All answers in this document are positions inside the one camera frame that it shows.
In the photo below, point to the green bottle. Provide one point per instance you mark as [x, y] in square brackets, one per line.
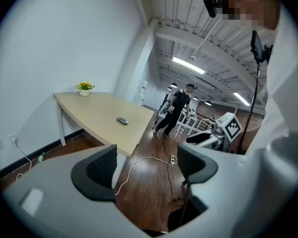
[41, 157]

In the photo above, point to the white power strip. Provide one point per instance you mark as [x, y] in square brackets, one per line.
[173, 159]

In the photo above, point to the black chest-mounted screen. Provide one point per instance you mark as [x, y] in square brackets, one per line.
[257, 46]

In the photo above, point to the person's white shirt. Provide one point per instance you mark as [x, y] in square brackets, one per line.
[285, 95]

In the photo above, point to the black pendant lamp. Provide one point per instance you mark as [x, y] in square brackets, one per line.
[174, 85]
[208, 103]

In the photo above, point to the white pot of yellow flowers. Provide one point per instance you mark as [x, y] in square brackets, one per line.
[84, 92]

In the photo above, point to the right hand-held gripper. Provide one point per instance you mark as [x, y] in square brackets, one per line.
[229, 128]

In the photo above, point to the black metal railing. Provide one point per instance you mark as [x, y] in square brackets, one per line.
[204, 123]

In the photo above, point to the white chair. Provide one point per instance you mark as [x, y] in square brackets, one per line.
[186, 123]

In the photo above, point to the white table leg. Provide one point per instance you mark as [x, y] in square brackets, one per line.
[61, 128]

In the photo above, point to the white plug adapter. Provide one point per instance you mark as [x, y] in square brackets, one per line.
[13, 137]

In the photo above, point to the white water dispenser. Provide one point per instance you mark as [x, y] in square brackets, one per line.
[141, 93]

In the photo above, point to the black head camera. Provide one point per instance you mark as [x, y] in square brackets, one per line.
[210, 5]

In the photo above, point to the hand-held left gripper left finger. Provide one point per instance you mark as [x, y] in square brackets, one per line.
[57, 182]

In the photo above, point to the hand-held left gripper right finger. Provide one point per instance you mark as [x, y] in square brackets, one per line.
[226, 182]

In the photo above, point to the long ceiling light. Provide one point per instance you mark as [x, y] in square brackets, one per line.
[188, 65]
[241, 99]

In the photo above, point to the black mouse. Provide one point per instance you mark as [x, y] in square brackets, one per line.
[122, 120]

